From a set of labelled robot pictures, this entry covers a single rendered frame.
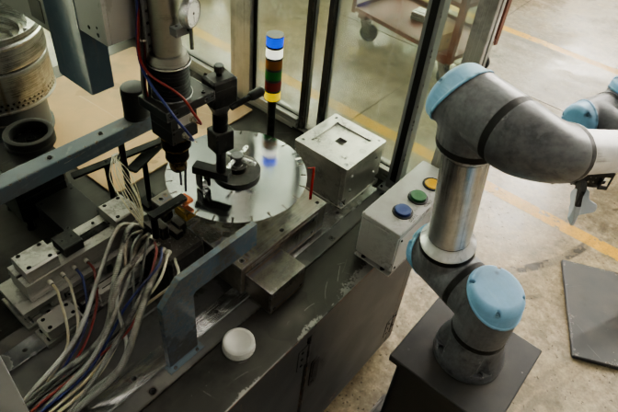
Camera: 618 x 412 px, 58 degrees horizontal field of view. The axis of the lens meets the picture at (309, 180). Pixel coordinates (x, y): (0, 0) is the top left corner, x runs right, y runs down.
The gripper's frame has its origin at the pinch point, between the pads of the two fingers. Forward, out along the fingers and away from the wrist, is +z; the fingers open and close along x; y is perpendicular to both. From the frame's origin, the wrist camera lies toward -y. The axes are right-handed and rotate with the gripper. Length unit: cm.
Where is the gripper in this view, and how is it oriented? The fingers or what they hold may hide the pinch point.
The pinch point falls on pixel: (557, 204)
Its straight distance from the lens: 151.6
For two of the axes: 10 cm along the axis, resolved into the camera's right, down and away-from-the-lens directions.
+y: 10.0, 0.8, 0.4
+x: 0.2, -6.6, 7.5
